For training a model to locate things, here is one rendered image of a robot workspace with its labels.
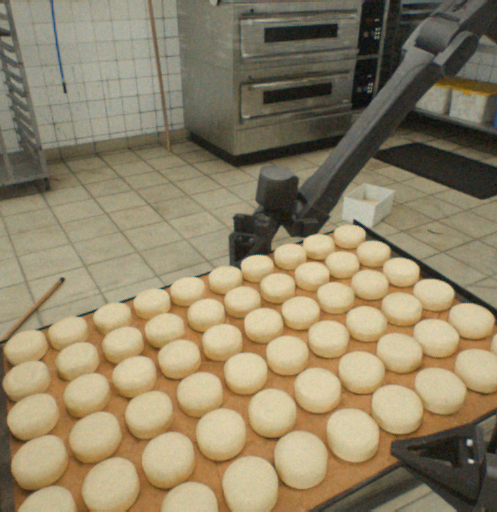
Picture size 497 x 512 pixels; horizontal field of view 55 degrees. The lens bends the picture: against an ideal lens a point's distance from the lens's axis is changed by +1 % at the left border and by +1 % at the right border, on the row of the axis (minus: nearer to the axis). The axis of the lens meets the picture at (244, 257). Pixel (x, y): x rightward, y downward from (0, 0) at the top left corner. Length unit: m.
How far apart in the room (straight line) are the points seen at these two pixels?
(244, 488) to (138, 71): 4.26
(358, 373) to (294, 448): 0.12
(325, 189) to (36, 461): 0.62
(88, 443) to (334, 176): 0.60
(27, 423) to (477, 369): 0.48
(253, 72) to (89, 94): 1.44
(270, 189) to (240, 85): 3.01
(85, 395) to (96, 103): 4.01
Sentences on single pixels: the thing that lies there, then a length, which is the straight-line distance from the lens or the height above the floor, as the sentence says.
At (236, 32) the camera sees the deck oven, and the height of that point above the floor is 1.02.
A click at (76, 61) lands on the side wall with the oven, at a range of 4.41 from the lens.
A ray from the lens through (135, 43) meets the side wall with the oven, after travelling 4.53.
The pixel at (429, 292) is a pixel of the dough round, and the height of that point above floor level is 1.00.
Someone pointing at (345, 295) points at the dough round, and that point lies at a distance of 0.66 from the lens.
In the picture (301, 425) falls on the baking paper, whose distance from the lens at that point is 0.53.
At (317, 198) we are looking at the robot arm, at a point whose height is 1.02.
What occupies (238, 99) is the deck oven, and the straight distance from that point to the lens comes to 3.85.
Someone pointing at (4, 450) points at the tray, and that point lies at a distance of 0.60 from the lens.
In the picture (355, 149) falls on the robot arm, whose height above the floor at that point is 1.10.
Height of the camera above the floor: 1.37
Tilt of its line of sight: 31 degrees down
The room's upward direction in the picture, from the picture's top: straight up
